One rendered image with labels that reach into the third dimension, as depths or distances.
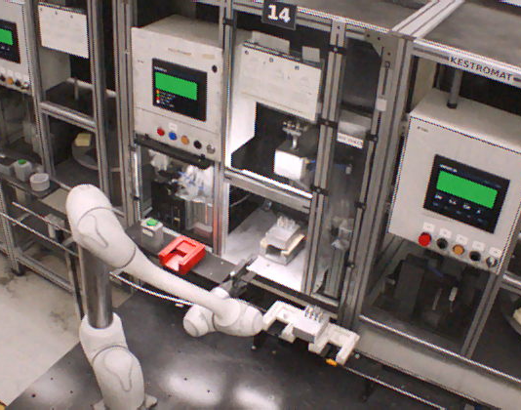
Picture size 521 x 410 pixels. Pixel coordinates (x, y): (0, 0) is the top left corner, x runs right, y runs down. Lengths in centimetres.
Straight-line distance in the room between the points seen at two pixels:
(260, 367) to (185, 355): 31
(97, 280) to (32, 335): 159
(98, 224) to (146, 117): 81
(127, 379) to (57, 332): 151
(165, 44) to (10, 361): 202
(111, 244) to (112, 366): 52
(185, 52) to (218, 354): 120
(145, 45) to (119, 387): 125
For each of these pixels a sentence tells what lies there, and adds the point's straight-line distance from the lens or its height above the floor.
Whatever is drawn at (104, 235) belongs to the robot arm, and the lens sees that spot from 185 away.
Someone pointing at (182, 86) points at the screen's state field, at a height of 166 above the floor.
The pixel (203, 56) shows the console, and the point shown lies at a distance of 226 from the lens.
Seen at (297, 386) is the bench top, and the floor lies 68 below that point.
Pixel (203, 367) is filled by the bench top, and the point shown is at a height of 68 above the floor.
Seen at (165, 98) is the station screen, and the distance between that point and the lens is 241.
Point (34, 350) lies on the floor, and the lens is 361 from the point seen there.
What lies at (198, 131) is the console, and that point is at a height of 148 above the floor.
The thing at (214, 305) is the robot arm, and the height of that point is 118.
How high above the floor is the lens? 263
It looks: 35 degrees down
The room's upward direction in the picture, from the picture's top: 4 degrees clockwise
